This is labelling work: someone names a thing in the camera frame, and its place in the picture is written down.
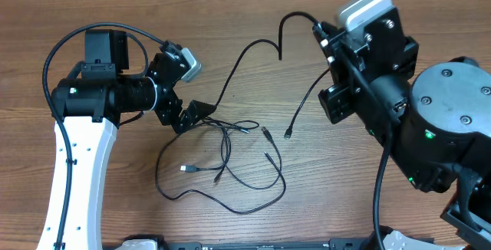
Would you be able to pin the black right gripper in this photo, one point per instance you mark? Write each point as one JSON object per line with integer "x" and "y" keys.
{"x": 345, "y": 110}

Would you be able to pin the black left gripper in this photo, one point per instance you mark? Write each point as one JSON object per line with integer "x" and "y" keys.
{"x": 189, "y": 117}

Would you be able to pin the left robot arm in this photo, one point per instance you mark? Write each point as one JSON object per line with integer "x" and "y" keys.
{"x": 87, "y": 106}

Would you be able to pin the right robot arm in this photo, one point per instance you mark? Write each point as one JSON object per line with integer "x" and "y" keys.
{"x": 435, "y": 125}

